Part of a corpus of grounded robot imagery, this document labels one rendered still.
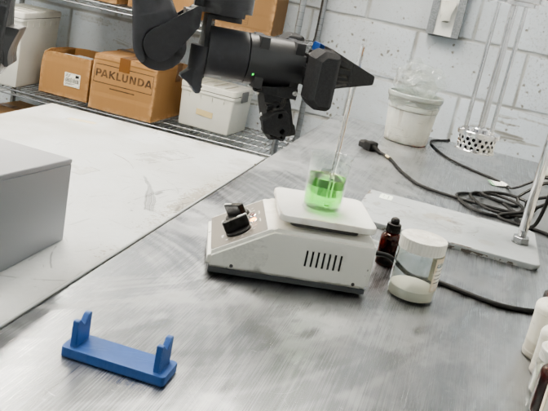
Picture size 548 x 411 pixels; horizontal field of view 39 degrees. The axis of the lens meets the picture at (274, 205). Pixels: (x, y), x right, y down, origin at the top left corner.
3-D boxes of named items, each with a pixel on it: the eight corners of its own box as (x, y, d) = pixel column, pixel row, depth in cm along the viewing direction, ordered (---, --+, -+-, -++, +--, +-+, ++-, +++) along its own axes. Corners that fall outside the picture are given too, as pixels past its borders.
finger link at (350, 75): (323, 44, 89) (311, 95, 91) (332, 49, 85) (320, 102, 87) (378, 55, 91) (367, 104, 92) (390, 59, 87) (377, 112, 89)
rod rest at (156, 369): (59, 355, 69) (63, 320, 68) (77, 340, 72) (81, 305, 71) (162, 388, 67) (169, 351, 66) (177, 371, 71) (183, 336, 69)
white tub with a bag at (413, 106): (410, 135, 209) (430, 56, 203) (443, 151, 197) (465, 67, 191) (367, 131, 202) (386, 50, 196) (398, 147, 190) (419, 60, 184)
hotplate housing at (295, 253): (204, 274, 93) (214, 211, 90) (205, 236, 105) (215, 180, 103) (382, 301, 95) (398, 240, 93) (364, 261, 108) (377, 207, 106)
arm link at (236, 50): (180, 92, 84) (194, 6, 82) (174, 85, 89) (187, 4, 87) (242, 102, 86) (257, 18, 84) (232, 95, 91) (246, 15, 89)
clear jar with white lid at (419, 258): (385, 298, 97) (400, 238, 94) (386, 280, 102) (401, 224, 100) (433, 310, 96) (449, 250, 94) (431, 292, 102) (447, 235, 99)
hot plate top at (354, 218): (279, 221, 92) (280, 214, 92) (272, 192, 103) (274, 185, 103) (377, 236, 93) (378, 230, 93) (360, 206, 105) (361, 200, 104)
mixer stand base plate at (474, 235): (349, 221, 124) (351, 214, 124) (369, 193, 143) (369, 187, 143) (539, 271, 118) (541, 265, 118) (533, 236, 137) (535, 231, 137)
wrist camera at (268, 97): (247, 70, 92) (235, 125, 94) (260, 83, 85) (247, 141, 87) (295, 80, 93) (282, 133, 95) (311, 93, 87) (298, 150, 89)
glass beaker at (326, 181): (291, 203, 98) (304, 142, 96) (328, 205, 100) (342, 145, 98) (312, 220, 93) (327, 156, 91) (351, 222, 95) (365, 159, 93)
